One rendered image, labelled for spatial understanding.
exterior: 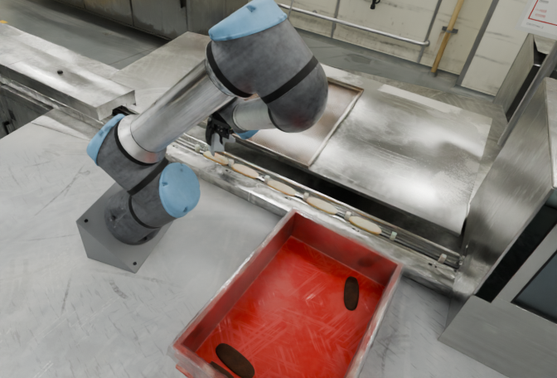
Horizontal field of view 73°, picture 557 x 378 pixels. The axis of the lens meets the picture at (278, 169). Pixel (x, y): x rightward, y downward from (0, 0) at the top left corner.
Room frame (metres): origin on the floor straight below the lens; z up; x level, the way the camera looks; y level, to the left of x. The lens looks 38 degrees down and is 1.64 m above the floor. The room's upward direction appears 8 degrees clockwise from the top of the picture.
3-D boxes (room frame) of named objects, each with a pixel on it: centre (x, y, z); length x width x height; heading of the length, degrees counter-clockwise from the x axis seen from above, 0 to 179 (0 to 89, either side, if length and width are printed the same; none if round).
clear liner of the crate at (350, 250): (0.47, -0.09, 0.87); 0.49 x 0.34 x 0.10; 153
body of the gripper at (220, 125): (0.99, 0.19, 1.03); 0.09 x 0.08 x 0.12; 66
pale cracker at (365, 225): (0.79, -0.27, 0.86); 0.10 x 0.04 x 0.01; 66
